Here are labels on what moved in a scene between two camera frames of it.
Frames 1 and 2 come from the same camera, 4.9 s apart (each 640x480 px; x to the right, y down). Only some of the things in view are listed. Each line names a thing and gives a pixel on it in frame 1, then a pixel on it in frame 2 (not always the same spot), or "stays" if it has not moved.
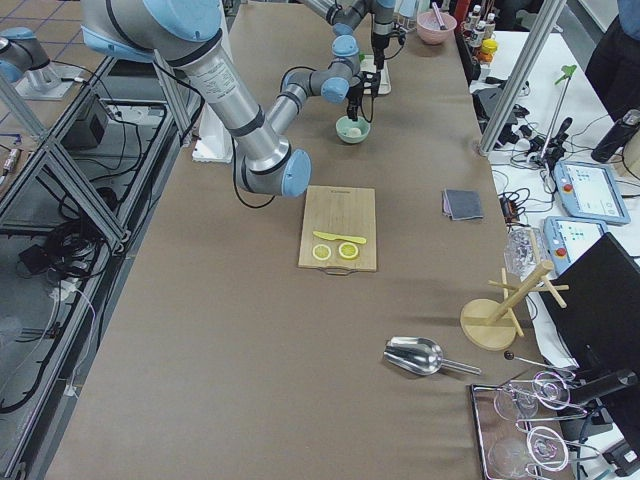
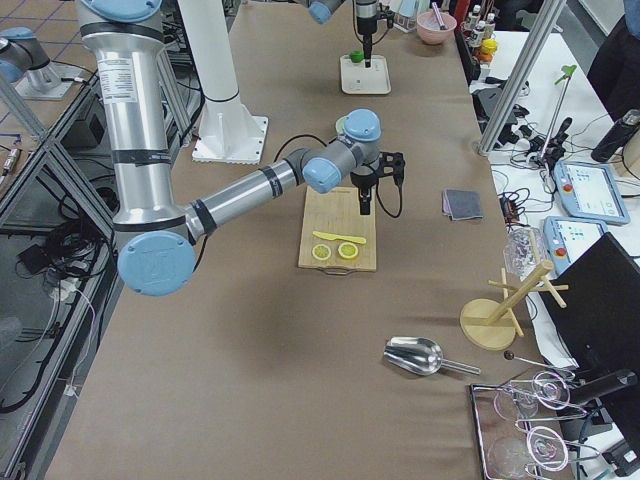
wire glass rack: [521, 425] stays
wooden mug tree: [488, 325] stays
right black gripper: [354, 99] -> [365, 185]
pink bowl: [429, 30] stays
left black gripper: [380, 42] -> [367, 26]
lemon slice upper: [348, 250] stays
